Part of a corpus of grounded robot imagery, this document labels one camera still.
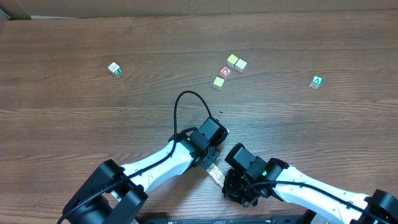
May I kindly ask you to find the white block red side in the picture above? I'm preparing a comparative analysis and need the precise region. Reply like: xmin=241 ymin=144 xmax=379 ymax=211
xmin=206 ymin=163 xmax=219 ymax=176

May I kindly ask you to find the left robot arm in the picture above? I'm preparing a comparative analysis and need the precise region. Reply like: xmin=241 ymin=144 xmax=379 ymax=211
xmin=61 ymin=117 xmax=229 ymax=224

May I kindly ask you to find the yellow block middle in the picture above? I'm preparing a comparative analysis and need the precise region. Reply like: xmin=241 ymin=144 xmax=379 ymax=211
xmin=213 ymin=77 xmax=224 ymax=90

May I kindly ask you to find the white block green side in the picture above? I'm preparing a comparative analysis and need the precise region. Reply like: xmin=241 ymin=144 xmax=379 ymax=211
xmin=108 ymin=62 xmax=122 ymax=77

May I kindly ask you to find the white block green edge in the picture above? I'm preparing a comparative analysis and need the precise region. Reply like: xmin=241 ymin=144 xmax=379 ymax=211
xmin=212 ymin=170 xmax=225 ymax=185

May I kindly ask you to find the white block beside yellow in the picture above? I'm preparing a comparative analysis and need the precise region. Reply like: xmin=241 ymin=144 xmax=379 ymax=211
xmin=234 ymin=58 xmax=247 ymax=73

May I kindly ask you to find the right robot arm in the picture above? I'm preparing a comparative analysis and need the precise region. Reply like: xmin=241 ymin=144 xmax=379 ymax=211
xmin=222 ymin=143 xmax=397 ymax=223

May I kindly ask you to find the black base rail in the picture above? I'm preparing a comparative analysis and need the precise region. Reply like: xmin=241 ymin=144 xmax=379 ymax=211
xmin=133 ymin=210 xmax=331 ymax=224

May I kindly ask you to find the yellow block top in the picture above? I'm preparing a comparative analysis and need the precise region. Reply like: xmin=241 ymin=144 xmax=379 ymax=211
xmin=226 ymin=54 xmax=239 ymax=68

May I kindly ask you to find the green letter block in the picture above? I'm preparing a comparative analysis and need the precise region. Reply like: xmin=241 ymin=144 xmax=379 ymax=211
xmin=309 ymin=75 xmax=323 ymax=89

